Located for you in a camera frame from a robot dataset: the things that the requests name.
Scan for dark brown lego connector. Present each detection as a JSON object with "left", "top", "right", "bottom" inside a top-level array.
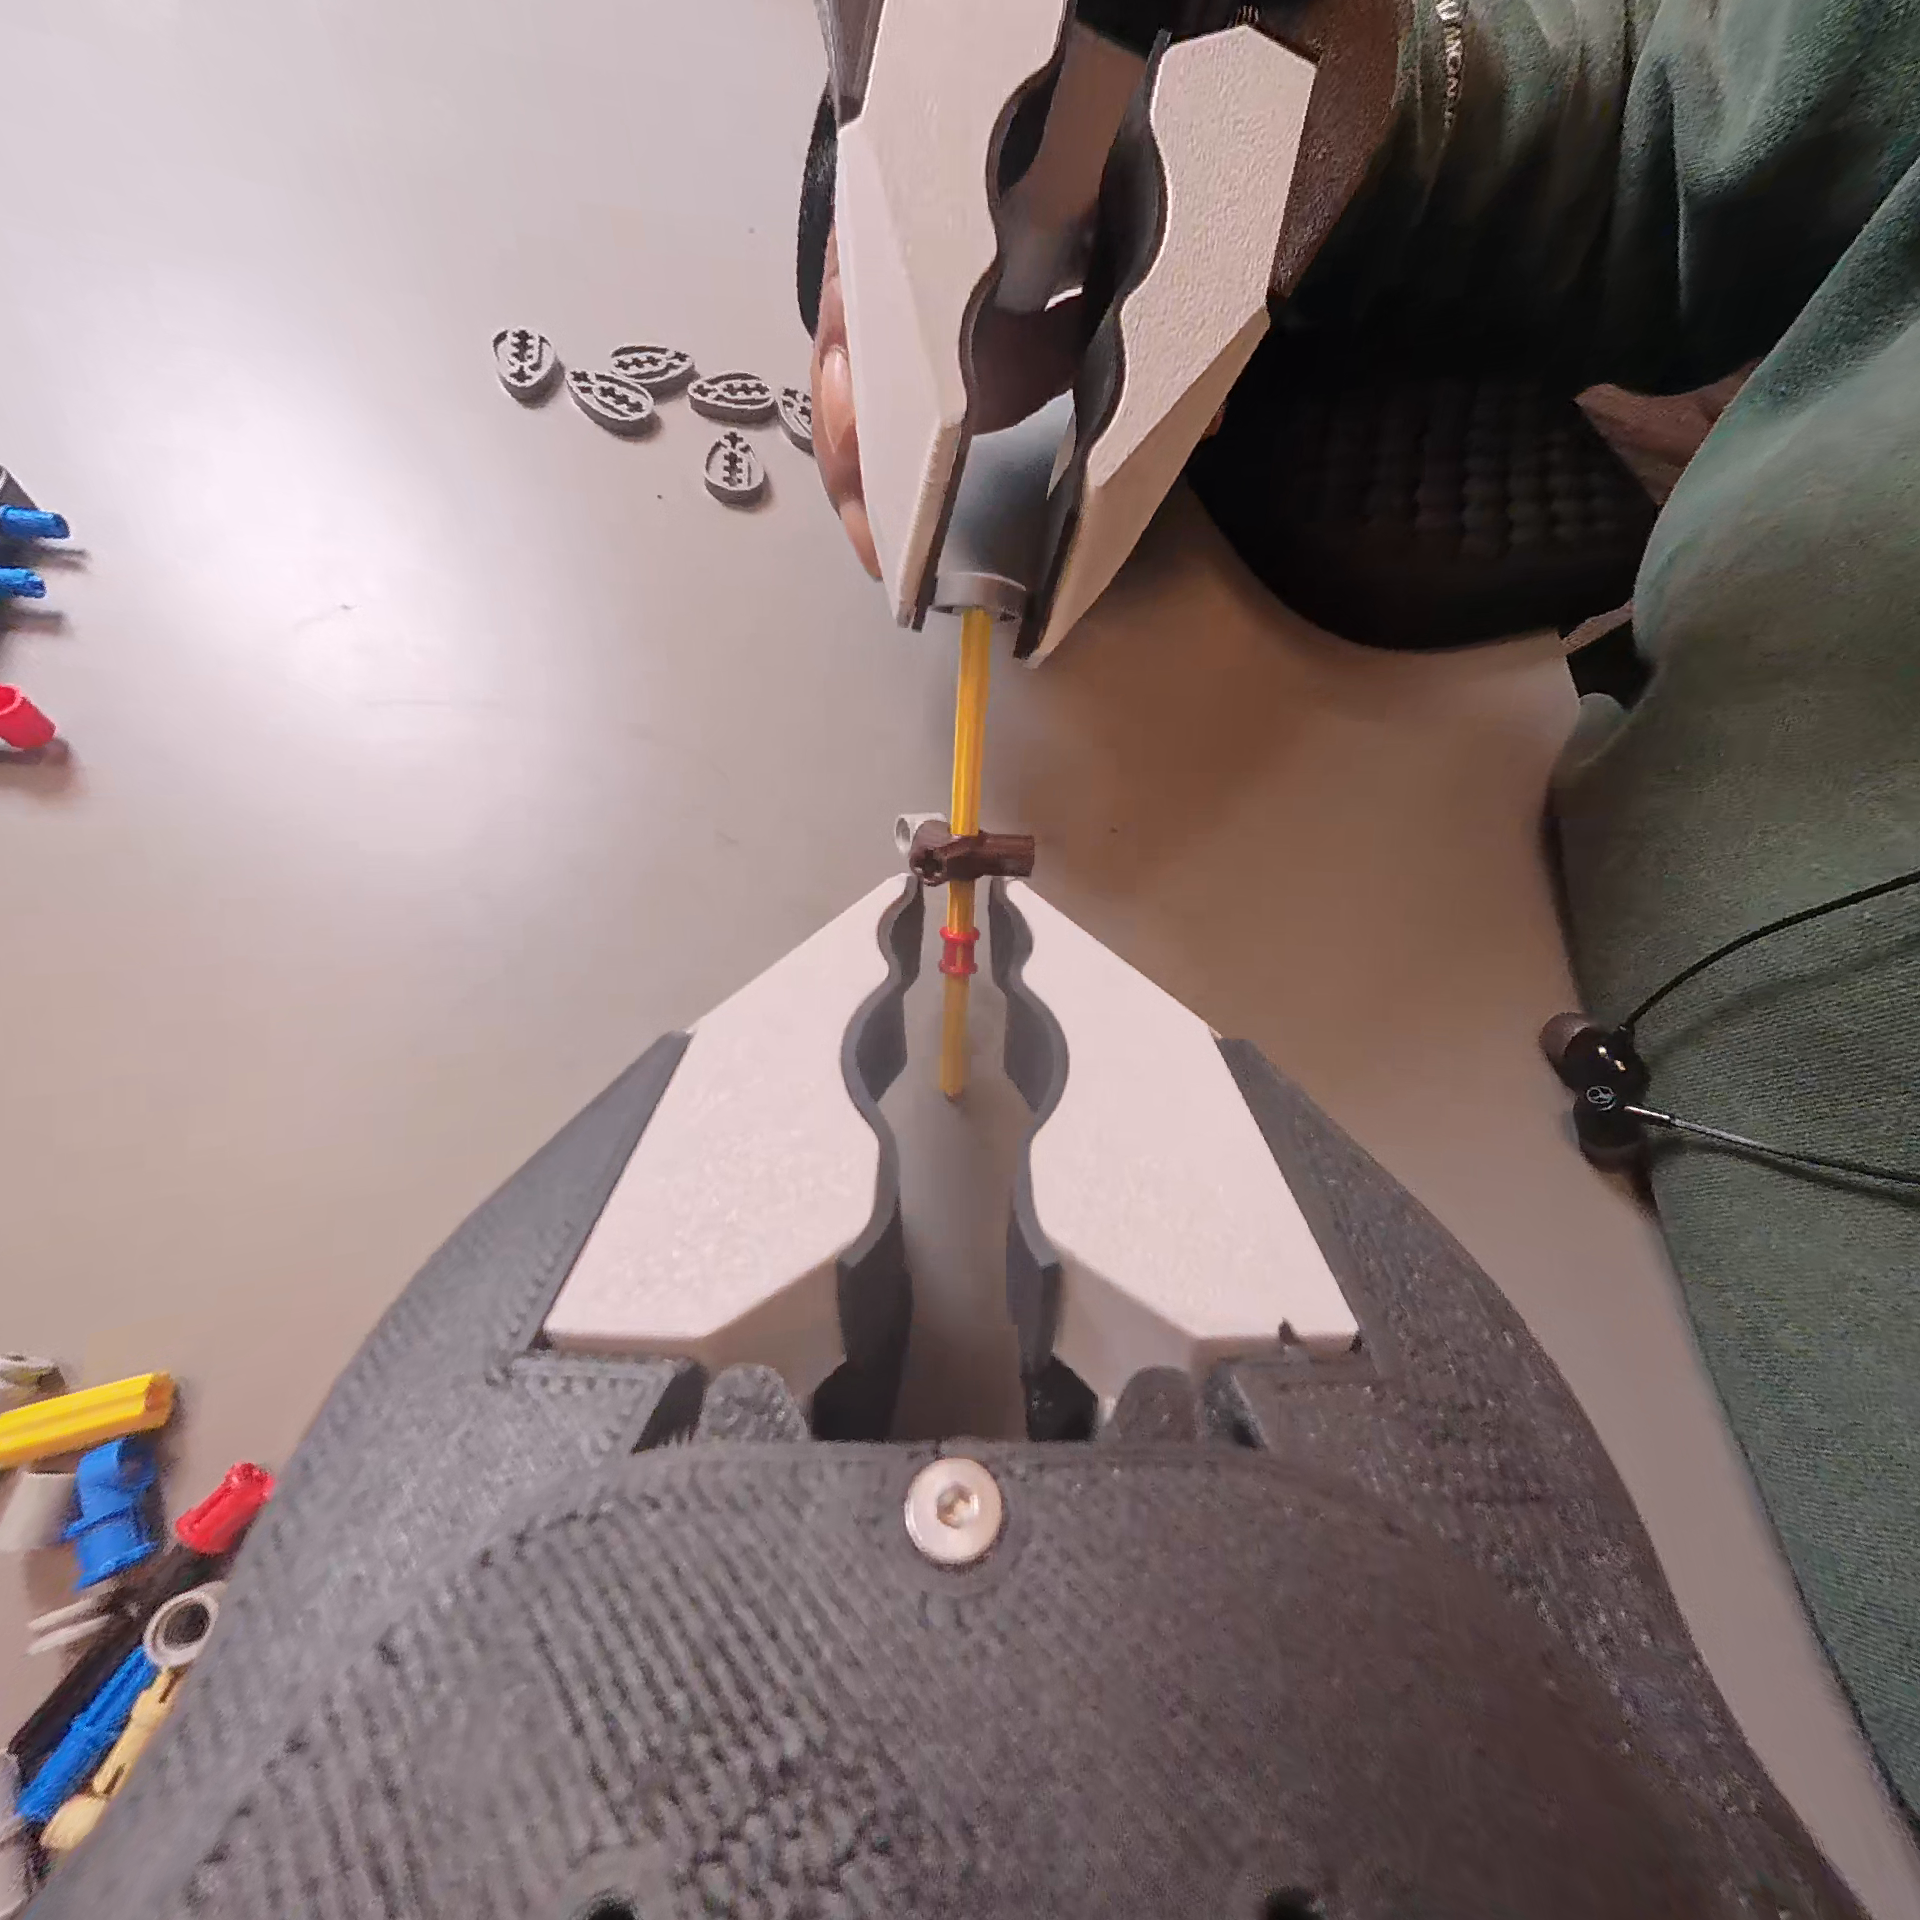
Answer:
[{"left": 896, "top": 814, "right": 1040, "bottom": 886}]

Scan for black lego frame assembly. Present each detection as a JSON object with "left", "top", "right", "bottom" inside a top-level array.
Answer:
[{"left": 0, "top": 463, "right": 78, "bottom": 754}]

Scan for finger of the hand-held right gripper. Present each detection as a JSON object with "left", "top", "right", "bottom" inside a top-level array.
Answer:
[
  {"left": 831, "top": 0, "right": 1075, "bottom": 628},
  {"left": 1018, "top": 23, "right": 1326, "bottom": 669}
]

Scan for pile of small lego pieces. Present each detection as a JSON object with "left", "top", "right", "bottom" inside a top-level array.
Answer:
[{"left": 0, "top": 1350, "right": 279, "bottom": 1876}]

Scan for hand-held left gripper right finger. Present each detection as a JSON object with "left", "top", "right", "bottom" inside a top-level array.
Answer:
[{"left": 988, "top": 882, "right": 1360, "bottom": 1430}]

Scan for person in green sweatshirt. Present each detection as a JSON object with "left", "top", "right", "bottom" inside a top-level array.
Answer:
[{"left": 1276, "top": 0, "right": 1920, "bottom": 1800}]

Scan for yellow lego axle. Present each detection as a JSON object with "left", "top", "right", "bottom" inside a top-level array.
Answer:
[{"left": 933, "top": 608, "right": 994, "bottom": 1100}]

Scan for person's right hand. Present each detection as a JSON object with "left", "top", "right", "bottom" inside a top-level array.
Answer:
[{"left": 810, "top": 263, "right": 899, "bottom": 584}]

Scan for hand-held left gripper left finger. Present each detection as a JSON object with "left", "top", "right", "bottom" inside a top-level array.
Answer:
[{"left": 543, "top": 878, "right": 924, "bottom": 1430}]

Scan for group of grey lego cams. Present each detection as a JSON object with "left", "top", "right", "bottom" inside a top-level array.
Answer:
[{"left": 488, "top": 324, "right": 818, "bottom": 510}]

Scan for person's right forearm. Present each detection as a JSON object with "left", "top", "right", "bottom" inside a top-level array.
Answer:
[{"left": 1574, "top": 367, "right": 1758, "bottom": 505}]

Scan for black wired earphones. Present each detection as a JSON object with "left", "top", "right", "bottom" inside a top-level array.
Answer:
[{"left": 1541, "top": 870, "right": 1920, "bottom": 1185}]

